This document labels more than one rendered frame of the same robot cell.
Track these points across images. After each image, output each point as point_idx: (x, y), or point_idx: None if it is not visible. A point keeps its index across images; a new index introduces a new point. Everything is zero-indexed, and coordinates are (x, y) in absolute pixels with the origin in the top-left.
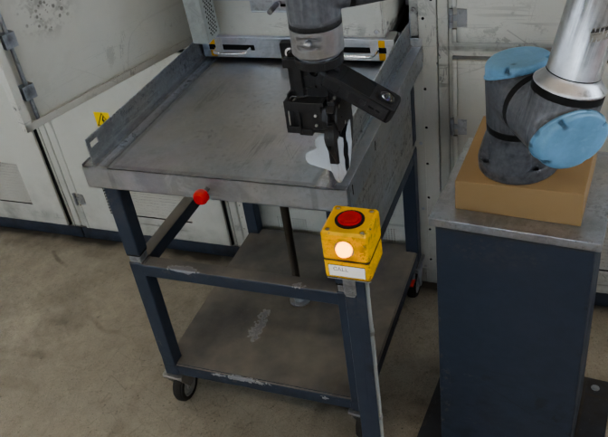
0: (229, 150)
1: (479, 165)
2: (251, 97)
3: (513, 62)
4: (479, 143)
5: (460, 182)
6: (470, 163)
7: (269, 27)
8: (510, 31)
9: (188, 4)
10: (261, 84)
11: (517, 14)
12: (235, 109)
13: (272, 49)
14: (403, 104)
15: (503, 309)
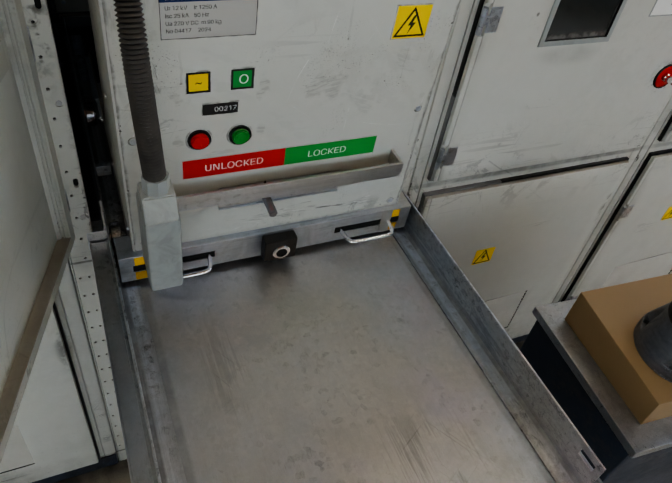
0: (383, 482)
1: (658, 372)
2: (288, 348)
3: None
4: (620, 336)
5: (664, 403)
6: (643, 370)
7: (241, 222)
8: (491, 161)
9: (159, 242)
10: (272, 316)
11: (503, 145)
12: (291, 383)
13: (244, 249)
14: None
15: (642, 482)
